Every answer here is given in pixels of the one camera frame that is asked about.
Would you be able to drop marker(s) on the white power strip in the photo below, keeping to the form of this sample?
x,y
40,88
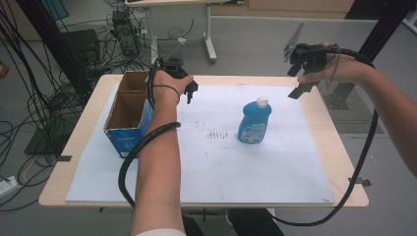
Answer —
x,y
7,186

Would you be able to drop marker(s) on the black frame post with curtain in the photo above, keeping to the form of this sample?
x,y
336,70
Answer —
x,y
52,42

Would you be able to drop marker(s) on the person's left hand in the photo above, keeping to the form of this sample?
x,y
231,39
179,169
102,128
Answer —
x,y
167,87

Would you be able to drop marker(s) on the black floor plate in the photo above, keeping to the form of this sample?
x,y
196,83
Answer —
x,y
42,142

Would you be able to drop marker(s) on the black equipment case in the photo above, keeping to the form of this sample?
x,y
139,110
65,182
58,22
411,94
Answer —
x,y
80,47

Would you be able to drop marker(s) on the person's black pants leg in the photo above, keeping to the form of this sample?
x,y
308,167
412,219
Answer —
x,y
193,227
252,224

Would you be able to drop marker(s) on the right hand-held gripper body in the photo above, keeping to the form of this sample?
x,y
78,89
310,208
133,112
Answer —
x,y
311,59

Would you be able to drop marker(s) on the white shirt sleeve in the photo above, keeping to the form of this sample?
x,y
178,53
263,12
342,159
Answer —
x,y
160,232

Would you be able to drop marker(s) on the person's right hand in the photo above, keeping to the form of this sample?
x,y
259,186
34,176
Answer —
x,y
344,70

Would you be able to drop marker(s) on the white desk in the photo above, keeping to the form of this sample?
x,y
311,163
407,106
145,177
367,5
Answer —
x,y
209,39

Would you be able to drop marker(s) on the dark floor mat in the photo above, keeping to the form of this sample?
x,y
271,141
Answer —
x,y
357,118

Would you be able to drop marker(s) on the computer tower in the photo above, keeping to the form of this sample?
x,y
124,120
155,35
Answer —
x,y
126,32

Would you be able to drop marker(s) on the black tape piece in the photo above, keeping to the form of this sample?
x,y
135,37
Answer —
x,y
360,181
64,158

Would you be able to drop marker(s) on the white table mat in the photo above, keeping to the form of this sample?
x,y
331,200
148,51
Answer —
x,y
229,170

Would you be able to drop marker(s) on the blue cardboard box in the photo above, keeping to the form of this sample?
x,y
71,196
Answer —
x,y
126,137

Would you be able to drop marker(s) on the blue bottle with white cap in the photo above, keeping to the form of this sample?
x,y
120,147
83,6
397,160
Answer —
x,y
254,123

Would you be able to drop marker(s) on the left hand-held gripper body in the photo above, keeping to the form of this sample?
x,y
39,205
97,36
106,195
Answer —
x,y
178,55

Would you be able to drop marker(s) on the black metal frame post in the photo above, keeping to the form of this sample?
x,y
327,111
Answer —
x,y
383,32

